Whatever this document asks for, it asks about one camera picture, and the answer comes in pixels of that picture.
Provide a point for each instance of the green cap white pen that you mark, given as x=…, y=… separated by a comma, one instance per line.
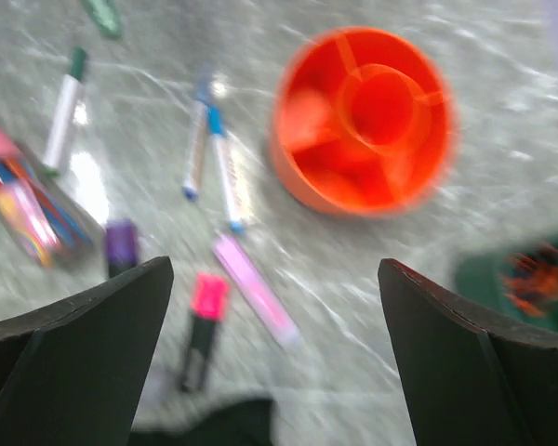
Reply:
x=59, y=139

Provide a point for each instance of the clear pencil case pink cap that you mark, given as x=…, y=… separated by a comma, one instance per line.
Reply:
x=43, y=226

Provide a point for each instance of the green compartment tray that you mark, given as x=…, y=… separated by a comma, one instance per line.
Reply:
x=518, y=280

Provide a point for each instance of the mint green correction tube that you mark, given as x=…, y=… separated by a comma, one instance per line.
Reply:
x=105, y=16

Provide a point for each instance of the pink cap black highlighter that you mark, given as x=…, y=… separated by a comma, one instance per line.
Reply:
x=208, y=306

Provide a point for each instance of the orange round organizer container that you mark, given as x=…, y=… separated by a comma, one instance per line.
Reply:
x=362, y=125

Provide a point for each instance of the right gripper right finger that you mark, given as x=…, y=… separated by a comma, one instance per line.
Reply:
x=470, y=375

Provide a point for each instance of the thin blue tipped pen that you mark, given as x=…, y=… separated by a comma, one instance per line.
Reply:
x=197, y=137

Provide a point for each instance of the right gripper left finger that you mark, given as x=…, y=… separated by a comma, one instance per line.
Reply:
x=71, y=373

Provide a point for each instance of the purple cap black highlighter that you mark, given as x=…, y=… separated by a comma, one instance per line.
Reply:
x=120, y=247

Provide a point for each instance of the blue white pen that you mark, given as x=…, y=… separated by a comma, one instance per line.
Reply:
x=221, y=149

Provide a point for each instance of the lilac highlighter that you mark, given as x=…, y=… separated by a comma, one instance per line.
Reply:
x=256, y=291

